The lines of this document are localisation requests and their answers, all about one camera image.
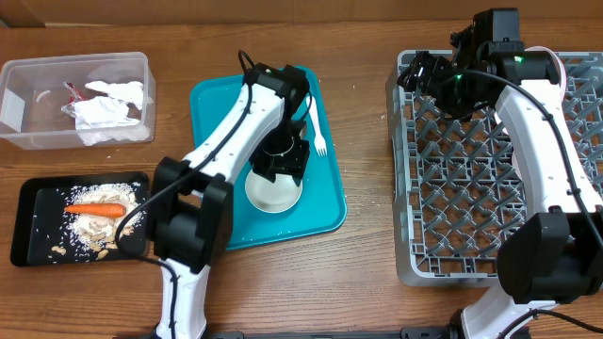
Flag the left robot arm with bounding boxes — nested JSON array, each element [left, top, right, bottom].
[[146, 63, 310, 338]]

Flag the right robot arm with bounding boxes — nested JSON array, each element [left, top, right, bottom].
[[397, 8, 602, 338]]

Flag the wooden handled fork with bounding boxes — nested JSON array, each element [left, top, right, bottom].
[[306, 93, 328, 157]]

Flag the teal serving tray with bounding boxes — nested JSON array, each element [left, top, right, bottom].
[[189, 68, 348, 250]]

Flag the white napkin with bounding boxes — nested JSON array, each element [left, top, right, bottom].
[[61, 81, 151, 146]]

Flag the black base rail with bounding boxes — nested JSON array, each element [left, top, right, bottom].
[[208, 325, 463, 339]]

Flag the grey dishwasher rack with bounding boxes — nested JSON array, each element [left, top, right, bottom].
[[384, 48, 603, 288]]

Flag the clear plastic bin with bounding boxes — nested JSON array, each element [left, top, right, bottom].
[[1, 52, 156, 150]]

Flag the red wrapper scrap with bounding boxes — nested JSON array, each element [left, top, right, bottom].
[[63, 82, 88, 104]]

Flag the orange carrot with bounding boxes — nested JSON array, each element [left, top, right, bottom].
[[64, 202, 126, 218]]

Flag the white bowl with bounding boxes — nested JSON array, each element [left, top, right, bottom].
[[245, 170, 302, 214]]

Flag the peanuts and rice pile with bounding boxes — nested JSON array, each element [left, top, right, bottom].
[[48, 182, 145, 264]]

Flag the white round plate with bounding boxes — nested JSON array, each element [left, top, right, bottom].
[[527, 46, 567, 95]]

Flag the black tray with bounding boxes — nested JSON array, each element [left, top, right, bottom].
[[10, 172, 149, 266]]

